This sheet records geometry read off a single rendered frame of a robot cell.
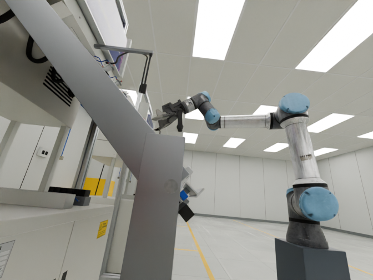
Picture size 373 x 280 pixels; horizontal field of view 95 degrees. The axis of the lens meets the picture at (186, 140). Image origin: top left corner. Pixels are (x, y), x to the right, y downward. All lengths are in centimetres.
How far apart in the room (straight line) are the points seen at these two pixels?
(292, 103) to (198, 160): 784
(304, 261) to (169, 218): 74
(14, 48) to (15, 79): 11
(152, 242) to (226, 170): 861
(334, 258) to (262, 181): 848
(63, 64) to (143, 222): 29
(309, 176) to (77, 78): 80
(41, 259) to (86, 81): 44
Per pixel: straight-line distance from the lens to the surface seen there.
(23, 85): 94
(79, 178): 108
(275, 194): 959
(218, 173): 866
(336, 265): 97
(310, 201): 79
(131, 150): 26
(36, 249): 57
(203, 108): 93
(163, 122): 99
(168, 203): 20
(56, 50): 41
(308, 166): 84
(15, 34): 94
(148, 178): 21
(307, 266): 90
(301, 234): 94
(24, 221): 51
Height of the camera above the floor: 69
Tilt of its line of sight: 19 degrees up
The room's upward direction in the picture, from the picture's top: 6 degrees clockwise
